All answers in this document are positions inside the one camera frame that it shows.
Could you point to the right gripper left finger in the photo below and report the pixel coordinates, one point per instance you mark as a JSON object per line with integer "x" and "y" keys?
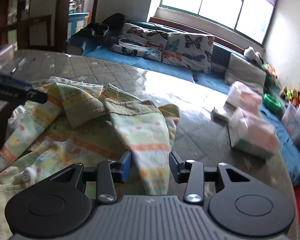
{"x": 110, "y": 172}

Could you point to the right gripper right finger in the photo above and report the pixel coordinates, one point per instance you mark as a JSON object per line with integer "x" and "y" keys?
{"x": 190, "y": 172}

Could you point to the colourful patterned baby garment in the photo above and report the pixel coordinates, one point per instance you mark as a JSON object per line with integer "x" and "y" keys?
{"x": 86, "y": 123}

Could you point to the black silver pen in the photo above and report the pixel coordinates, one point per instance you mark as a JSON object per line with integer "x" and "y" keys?
{"x": 18, "y": 66}

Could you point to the grey quilted star tablecloth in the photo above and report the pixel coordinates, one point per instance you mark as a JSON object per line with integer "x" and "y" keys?
{"x": 197, "y": 136}

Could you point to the clear plastic food container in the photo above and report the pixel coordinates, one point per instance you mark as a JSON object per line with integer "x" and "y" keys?
{"x": 6, "y": 54}

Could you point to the pink tissue pack near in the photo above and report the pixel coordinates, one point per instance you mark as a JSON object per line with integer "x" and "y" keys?
{"x": 253, "y": 135}

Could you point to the pink tissue pack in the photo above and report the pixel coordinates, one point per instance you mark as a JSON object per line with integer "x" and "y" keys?
{"x": 253, "y": 135}
{"x": 242, "y": 96}

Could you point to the dark wooden shelf cabinet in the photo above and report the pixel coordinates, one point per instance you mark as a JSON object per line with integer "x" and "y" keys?
{"x": 16, "y": 25}

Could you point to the pink tissue pack far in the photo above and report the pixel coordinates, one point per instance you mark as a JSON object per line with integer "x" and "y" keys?
{"x": 242, "y": 96}

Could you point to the blue sofa bed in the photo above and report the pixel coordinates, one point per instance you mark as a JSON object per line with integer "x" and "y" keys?
{"x": 213, "y": 80}

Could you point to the blue white small cabinet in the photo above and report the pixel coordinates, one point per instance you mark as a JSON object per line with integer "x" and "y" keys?
{"x": 77, "y": 21}

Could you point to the green plastic bowl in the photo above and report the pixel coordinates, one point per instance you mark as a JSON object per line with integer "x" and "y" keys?
{"x": 271, "y": 103}

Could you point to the grey cushion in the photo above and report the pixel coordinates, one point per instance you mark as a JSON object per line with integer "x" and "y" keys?
{"x": 246, "y": 73}

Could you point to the black bag on sofa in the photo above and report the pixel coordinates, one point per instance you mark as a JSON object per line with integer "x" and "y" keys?
{"x": 96, "y": 34}

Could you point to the butterfly pillow upright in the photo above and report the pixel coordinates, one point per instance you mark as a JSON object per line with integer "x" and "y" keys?
{"x": 189, "y": 50}

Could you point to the small plush toys pile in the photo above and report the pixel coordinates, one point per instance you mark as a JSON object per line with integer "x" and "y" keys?
{"x": 291, "y": 95}

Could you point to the colourful plush toy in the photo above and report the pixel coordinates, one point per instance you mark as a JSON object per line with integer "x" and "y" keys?
{"x": 270, "y": 70}

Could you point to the white plush toy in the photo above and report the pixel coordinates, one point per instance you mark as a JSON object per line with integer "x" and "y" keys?
{"x": 253, "y": 55}

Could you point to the butterfly pillow lying flat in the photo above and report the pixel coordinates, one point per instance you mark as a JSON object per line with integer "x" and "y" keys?
{"x": 140, "y": 42}

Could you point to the green framed window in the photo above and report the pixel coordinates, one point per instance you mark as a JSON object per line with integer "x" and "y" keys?
{"x": 249, "y": 18}

